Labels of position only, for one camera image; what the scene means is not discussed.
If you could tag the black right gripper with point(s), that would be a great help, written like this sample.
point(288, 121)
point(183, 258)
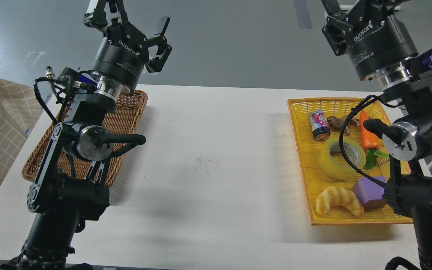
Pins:
point(373, 37)

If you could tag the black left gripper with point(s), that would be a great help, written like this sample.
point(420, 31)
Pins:
point(125, 50)

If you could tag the yellow tape roll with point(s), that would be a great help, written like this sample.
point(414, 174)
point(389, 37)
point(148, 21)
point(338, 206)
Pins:
point(341, 170)

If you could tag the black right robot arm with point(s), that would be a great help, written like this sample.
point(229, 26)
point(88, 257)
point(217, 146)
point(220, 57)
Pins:
point(408, 191)

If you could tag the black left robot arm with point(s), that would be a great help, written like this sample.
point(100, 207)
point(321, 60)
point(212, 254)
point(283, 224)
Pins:
point(70, 186)

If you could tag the brown wicker basket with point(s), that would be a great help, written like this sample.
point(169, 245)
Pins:
point(123, 121)

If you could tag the brown toy frog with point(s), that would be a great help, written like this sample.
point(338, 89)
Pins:
point(337, 123)

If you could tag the small drink can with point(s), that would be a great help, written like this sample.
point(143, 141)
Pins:
point(319, 125)

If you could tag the orange toy carrot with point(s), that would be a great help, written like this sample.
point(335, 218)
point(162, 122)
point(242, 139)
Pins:
point(370, 144)

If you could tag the yellow plastic basket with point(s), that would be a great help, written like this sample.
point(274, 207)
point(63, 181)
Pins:
point(314, 180)

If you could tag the purple foam block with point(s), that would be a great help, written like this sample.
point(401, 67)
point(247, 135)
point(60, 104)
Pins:
point(369, 194)

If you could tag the toy croissant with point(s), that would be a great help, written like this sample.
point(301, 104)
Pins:
point(338, 196)

